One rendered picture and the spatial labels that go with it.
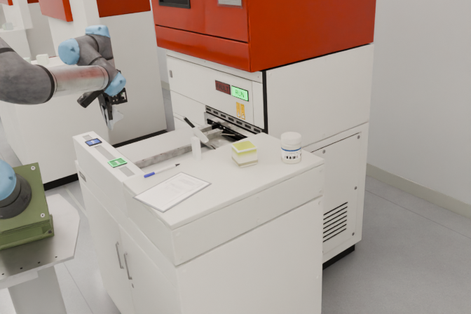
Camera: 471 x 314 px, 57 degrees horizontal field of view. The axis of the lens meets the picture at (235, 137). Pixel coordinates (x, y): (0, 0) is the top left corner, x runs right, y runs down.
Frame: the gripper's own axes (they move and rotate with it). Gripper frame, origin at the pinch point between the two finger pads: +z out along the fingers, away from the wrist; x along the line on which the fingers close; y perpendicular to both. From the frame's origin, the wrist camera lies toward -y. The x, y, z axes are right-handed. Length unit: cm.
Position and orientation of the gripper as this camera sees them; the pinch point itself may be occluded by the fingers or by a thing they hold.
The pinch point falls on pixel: (108, 127)
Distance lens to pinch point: 162.1
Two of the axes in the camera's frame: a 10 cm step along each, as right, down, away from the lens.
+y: 8.1, -2.8, 5.2
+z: 0.6, 9.2, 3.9
